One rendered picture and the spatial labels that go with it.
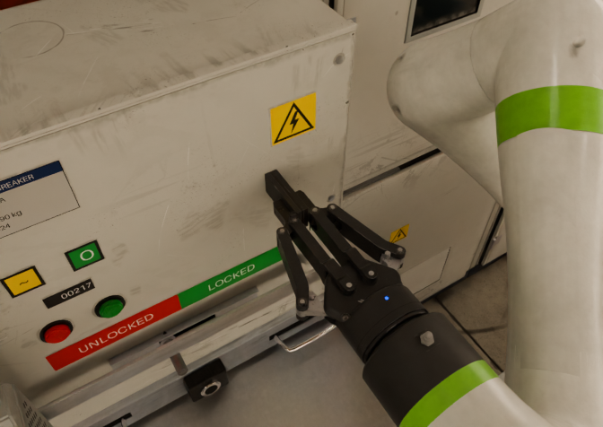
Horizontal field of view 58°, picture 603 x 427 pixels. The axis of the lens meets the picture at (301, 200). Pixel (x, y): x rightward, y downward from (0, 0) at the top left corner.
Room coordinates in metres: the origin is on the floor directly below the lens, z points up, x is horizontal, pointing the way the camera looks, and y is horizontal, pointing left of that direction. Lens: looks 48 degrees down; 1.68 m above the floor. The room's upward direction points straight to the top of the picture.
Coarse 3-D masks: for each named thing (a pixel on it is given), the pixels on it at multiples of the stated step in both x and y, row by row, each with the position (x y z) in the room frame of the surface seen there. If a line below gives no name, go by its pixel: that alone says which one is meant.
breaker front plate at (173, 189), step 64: (256, 64) 0.43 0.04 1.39; (320, 64) 0.47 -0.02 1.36; (128, 128) 0.37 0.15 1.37; (192, 128) 0.40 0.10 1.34; (256, 128) 0.43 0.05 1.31; (320, 128) 0.47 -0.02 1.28; (128, 192) 0.36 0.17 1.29; (192, 192) 0.39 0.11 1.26; (256, 192) 0.43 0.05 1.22; (320, 192) 0.47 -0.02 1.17; (0, 256) 0.29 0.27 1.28; (64, 256) 0.32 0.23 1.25; (128, 256) 0.35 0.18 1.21; (192, 256) 0.38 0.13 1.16; (256, 256) 0.42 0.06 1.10; (0, 320) 0.28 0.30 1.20; (192, 320) 0.36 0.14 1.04; (256, 320) 0.42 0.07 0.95; (64, 384) 0.28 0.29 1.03; (128, 384) 0.31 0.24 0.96
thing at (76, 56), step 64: (64, 0) 0.55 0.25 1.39; (128, 0) 0.55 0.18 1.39; (192, 0) 0.55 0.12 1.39; (256, 0) 0.55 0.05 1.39; (320, 0) 0.55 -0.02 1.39; (0, 64) 0.43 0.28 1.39; (64, 64) 0.43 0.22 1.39; (128, 64) 0.43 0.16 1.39; (192, 64) 0.43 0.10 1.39; (0, 128) 0.34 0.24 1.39; (64, 128) 0.34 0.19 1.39
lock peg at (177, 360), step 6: (174, 336) 0.35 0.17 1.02; (162, 342) 0.34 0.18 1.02; (168, 342) 0.34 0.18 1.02; (180, 354) 0.33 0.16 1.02; (174, 360) 0.32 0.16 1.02; (180, 360) 0.32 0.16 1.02; (174, 366) 0.31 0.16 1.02; (180, 366) 0.31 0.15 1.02; (186, 366) 0.31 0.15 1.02; (180, 372) 0.30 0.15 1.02; (186, 372) 0.30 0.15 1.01
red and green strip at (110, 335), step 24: (240, 264) 0.41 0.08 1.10; (264, 264) 0.43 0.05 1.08; (192, 288) 0.37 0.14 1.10; (216, 288) 0.39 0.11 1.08; (144, 312) 0.34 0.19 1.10; (168, 312) 0.36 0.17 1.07; (96, 336) 0.31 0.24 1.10; (120, 336) 0.32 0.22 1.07; (48, 360) 0.28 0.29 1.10; (72, 360) 0.29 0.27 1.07
